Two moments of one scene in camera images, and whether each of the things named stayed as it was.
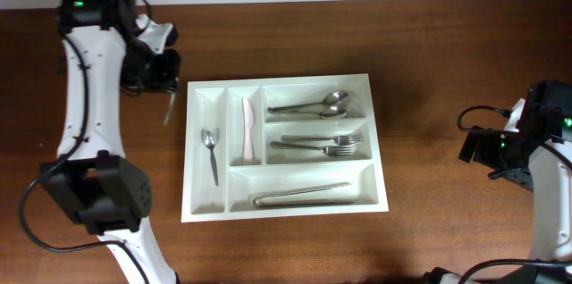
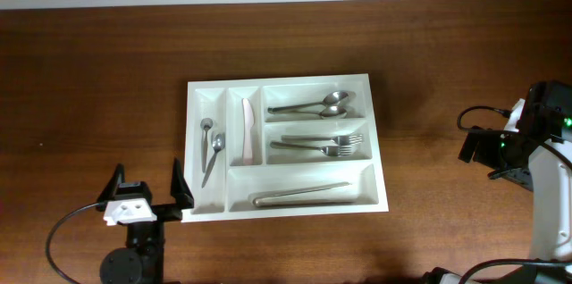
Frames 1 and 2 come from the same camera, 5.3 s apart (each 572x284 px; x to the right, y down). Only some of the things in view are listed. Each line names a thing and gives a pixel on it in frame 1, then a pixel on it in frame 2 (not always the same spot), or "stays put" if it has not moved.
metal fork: x=345 y=139 stays put
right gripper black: x=481 y=152 stays put
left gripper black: x=165 y=76 -> x=180 y=191
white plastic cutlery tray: x=280 y=147 stays put
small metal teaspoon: x=210 y=137 -> x=218 y=144
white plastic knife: x=248 y=118 stays put
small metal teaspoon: x=172 y=98 -> x=206 y=123
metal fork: x=327 y=150 stays put
